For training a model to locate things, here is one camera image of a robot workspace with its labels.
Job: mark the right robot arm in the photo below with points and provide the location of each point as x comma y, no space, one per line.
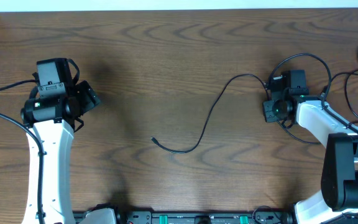
337,200

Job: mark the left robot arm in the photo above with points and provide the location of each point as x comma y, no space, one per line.
54,106

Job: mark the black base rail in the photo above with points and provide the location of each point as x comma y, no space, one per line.
263,214

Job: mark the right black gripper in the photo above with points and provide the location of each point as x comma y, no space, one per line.
270,116

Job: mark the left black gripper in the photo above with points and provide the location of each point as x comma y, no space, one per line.
87,93

